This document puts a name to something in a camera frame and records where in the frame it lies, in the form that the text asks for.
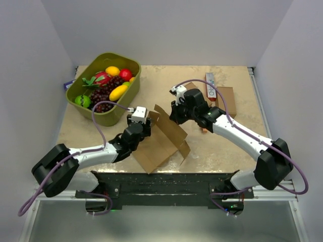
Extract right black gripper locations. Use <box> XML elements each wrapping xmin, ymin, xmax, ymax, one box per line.
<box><xmin>170</xmin><ymin>97</ymin><xmax>197</xmax><ymax>126</ymax></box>

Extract brown cardboard box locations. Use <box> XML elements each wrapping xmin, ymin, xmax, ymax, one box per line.
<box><xmin>132</xmin><ymin>104</ymin><xmax>190</xmax><ymax>174</ymax></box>

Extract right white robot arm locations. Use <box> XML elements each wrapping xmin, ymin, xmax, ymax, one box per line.
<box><xmin>170</xmin><ymin>85</ymin><xmax>293</xmax><ymax>198</ymax></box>

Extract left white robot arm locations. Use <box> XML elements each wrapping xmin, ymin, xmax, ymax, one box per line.
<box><xmin>31</xmin><ymin>116</ymin><xmax>151</xmax><ymax>198</ymax></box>

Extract closed brown box middle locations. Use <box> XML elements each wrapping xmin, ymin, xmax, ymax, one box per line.
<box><xmin>184</xmin><ymin>82</ymin><xmax>212</xmax><ymax>106</ymax></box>

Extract closed brown box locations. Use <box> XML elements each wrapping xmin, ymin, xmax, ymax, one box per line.
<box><xmin>184</xmin><ymin>82</ymin><xmax>212</xmax><ymax>106</ymax></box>
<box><xmin>215</xmin><ymin>87</ymin><xmax>237</xmax><ymax>118</ymax></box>

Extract toothpaste box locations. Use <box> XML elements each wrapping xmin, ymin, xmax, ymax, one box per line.
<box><xmin>205</xmin><ymin>73</ymin><xmax>217</xmax><ymax>102</ymax></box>

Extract closed brown box right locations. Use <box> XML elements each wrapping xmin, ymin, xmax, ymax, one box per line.
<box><xmin>215</xmin><ymin>87</ymin><xmax>237</xmax><ymax>118</ymax></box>

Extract yellow toy mango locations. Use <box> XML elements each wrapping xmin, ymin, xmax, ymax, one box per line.
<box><xmin>109</xmin><ymin>85</ymin><xmax>128</xmax><ymax>101</ymax></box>

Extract dark red toy grapes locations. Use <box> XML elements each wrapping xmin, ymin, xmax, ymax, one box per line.
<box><xmin>89</xmin><ymin>87</ymin><xmax>113</xmax><ymax>113</ymax></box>

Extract green toy watermelon ball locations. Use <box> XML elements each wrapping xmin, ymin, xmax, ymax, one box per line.
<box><xmin>74</xmin><ymin>95</ymin><xmax>91</xmax><ymax>108</ymax></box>

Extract purple toy grapes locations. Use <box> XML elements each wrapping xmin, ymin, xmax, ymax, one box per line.
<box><xmin>105</xmin><ymin>76</ymin><xmax>125</xmax><ymax>92</ymax></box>

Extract pink toy dragon fruit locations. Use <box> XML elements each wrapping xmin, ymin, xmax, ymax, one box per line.
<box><xmin>93</xmin><ymin>72</ymin><xmax>112</xmax><ymax>88</ymax></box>

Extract red toy apple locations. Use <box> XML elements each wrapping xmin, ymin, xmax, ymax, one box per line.
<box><xmin>119</xmin><ymin>69</ymin><xmax>133</xmax><ymax>82</ymax></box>

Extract yellow toy lemon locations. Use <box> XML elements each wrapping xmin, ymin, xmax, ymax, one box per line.
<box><xmin>105</xmin><ymin>66</ymin><xmax>120</xmax><ymax>77</ymax></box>

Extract green plastic basket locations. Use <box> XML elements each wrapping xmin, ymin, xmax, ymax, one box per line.
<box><xmin>66</xmin><ymin>52</ymin><xmax>141</xmax><ymax>127</ymax></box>

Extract blue white packet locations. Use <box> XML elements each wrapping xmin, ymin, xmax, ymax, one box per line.
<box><xmin>63</xmin><ymin>79</ymin><xmax>76</xmax><ymax>91</ymax></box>

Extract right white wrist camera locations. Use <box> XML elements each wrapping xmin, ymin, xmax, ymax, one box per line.
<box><xmin>170</xmin><ymin>85</ymin><xmax>187</xmax><ymax>105</ymax></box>

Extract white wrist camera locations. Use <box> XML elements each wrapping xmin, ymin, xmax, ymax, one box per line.
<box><xmin>170</xmin><ymin>85</ymin><xmax>187</xmax><ymax>105</ymax></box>
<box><xmin>131</xmin><ymin>106</ymin><xmax>148</xmax><ymax>123</ymax></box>

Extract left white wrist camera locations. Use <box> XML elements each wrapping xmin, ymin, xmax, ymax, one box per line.
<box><xmin>131</xmin><ymin>106</ymin><xmax>148</xmax><ymax>123</ymax></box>

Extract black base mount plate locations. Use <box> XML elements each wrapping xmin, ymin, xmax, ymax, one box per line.
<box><xmin>75</xmin><ymin>172</ymin><xmax>254</xmax><ymax>215</ymax></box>

